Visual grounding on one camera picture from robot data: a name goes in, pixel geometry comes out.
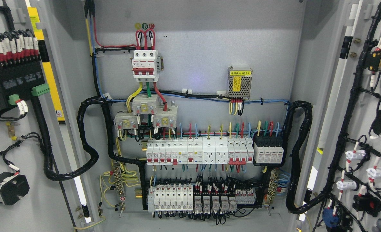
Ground grey cabinet door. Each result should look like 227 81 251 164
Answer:
287 0 381 232
0 0 91 232

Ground white current transformers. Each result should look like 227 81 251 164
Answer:
114 94 177 134

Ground white breaker and socket row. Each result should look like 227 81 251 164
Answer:
146 136 254 165

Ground perforated metal power supply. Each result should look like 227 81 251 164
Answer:
227 66 252 99

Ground red main circuit breaker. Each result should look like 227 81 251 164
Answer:
132 50 159 82

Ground white lower breaker row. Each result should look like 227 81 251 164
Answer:
147 184 194 213

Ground black surge protector block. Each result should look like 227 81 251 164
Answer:
253 135 285 167

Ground black corrugated conduit right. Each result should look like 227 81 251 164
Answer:
283 100 312 214

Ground black corrugated conduit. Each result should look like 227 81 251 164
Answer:
44 96 145 181
283 100 312 214

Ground black corrugated conduit left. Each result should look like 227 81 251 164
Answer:
44 96 145 181

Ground black digital power meter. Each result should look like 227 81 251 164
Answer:
0 60 45 108

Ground rotary selector switch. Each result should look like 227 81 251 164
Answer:
0 172 30 205

